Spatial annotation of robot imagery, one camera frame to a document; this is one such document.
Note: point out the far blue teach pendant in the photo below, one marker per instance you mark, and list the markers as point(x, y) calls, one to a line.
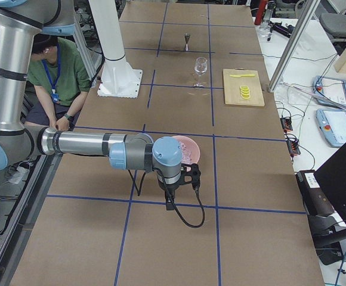
point(331, 88)

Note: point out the blue teach pendant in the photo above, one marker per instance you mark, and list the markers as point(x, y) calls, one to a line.
point(331, 88)
point(332, 124)

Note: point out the pink plastic bowl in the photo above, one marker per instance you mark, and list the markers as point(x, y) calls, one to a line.
point(192, 145)

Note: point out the aluminium frame post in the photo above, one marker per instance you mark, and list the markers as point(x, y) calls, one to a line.
point(305, 17)

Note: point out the red cylinder bottle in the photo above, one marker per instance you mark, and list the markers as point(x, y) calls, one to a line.
point(260, 12)

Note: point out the steel cocktail jigger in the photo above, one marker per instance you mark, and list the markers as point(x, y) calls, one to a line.
point(186, 38)

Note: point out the black monitor on stand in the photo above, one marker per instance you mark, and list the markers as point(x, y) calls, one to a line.
point(329, 239)

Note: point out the person in green shirt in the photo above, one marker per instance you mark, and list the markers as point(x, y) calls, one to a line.
point(60, 80)

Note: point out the near blue teach pendant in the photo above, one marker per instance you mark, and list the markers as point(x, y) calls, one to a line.
point(332, 124)

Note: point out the clear wine glass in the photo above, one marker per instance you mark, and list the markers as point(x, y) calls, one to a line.
point(200, 68)

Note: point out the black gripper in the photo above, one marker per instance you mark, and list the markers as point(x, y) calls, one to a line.
point(169, 189)

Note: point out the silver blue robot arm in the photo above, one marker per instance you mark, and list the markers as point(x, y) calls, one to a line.
point(20, 21)

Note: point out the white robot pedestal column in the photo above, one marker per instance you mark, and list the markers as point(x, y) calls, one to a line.
point(118, 78)

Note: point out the yellow plastic knife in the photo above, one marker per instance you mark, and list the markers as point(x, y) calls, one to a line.
point(242, 75)

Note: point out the wooden cutting board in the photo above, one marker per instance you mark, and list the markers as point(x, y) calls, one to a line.
point(232, 93)

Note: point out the black box with label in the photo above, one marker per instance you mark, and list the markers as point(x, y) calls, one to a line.
point(315, 201)

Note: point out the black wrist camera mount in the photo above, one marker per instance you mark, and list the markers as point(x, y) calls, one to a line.
point(190, 174)

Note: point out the clear ice cube pile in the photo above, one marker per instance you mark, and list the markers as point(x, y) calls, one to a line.
point(186, 154)

